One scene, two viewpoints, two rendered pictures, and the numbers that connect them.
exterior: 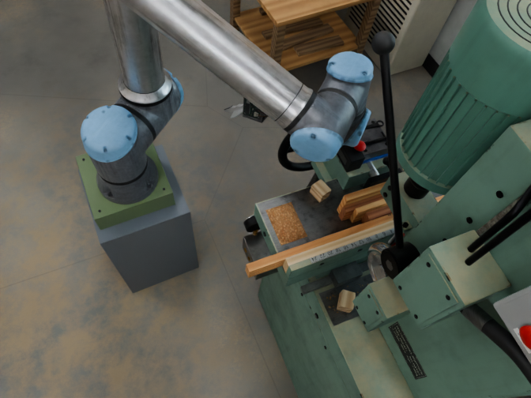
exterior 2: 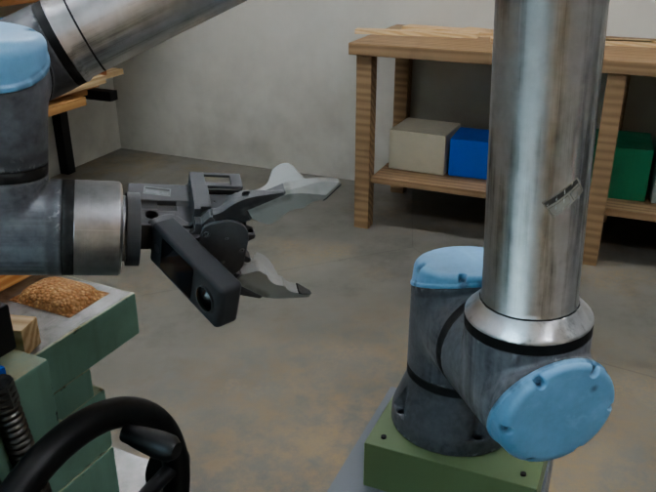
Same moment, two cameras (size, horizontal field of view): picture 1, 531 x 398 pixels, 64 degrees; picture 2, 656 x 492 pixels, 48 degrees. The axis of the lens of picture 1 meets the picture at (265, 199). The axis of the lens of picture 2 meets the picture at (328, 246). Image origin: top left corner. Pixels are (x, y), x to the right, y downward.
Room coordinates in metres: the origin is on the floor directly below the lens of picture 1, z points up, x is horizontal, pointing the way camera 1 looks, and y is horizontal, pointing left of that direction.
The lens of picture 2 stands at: (1.34, -0.23, 1.34)
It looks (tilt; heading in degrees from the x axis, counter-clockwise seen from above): 24 degrees down; 147
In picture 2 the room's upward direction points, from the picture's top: straight up
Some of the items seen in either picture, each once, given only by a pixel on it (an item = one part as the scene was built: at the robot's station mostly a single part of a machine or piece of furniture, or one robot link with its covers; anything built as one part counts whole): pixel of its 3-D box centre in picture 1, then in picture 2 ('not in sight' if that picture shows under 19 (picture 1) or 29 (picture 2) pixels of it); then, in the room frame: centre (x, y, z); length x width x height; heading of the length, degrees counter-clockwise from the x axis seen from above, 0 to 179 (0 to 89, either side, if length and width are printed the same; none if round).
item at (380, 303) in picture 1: (386, 302); not in sight; (0.27, -0.27, 1.02); 0.09 x 0.07 x 0.12; 121
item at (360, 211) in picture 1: (386, 204); not in sight; (0.54, -0.30, 0.93); 0.19 x 0.01 x 0.06; 121
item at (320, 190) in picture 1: (320, 190); (15, 335); (0.56, -0.13, 0.92); 0.04 x 0.03 x 0.03; 47
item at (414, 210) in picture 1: (410, 207); not in sight; (0.49, -0.32, 1.03); 0.14 x 0.07 x 0.09; 31
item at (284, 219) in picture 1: (286, 221); (59, 290); (0.46, -0.06, 0.91); 0.10 x 0.07 x 0.02; 31
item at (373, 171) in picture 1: (374, 174); not in sight; (0.61, -0.26, 0.95); 0.09 x 0.07 x 0.09; 121
